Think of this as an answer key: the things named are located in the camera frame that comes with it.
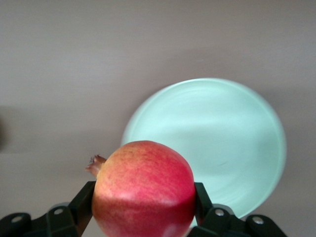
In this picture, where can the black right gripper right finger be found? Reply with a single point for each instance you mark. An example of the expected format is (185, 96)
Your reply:
(207, 217)

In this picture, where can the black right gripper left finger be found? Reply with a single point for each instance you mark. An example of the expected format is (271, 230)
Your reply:
(79, 207)

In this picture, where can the red pomegranate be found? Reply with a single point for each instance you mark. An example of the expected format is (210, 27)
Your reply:
(143, 187)

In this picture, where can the pale green round plate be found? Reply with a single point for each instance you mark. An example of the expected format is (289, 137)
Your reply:
(222, 135)

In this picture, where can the brown table cover sheet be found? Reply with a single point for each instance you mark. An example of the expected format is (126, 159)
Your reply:
(74, 61)

